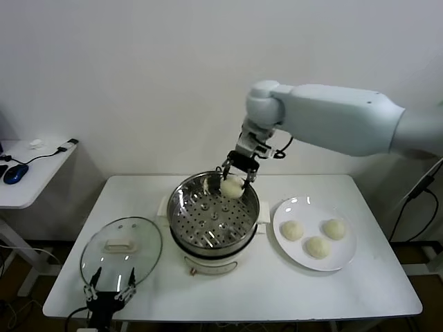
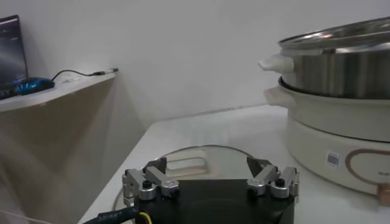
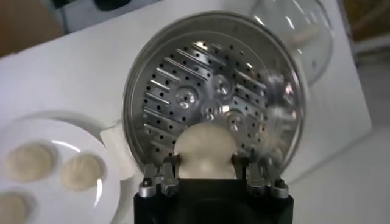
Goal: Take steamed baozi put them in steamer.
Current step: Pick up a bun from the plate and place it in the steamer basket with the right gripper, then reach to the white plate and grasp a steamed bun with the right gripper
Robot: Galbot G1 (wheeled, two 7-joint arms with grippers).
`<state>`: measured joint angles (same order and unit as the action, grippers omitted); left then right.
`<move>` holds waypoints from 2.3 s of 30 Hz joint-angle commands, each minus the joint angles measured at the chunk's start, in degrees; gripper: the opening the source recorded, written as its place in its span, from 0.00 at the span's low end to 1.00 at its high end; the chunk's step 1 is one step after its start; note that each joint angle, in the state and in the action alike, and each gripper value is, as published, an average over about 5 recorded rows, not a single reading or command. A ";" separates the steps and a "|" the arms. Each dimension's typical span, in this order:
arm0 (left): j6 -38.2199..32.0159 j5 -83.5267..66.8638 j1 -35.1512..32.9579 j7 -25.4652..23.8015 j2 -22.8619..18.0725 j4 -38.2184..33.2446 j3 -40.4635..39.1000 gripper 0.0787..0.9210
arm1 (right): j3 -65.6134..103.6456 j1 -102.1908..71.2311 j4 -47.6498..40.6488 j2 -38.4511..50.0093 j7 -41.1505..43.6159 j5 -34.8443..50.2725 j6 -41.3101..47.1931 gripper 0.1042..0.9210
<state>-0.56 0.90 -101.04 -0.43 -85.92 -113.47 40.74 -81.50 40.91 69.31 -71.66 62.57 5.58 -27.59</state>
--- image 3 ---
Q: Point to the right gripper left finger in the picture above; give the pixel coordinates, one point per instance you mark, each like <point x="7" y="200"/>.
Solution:
<point x="158" y="182"/>

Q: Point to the stainless steel steamer basket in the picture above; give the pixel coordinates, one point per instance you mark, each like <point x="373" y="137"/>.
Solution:
<point x="182" y="76"/>

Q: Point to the white round plate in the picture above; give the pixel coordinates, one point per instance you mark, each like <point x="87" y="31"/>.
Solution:
<point x="61" y="207"/>

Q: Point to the white steamed baozi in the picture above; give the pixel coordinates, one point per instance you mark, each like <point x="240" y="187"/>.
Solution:
<point x="205" y="149"/>
<point x="27" y="162"/>
<point x="82" y="172"/>
<point x="12" y="210"/>

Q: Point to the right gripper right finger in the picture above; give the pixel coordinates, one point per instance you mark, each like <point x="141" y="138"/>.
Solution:
<point x="265" y="182"/>

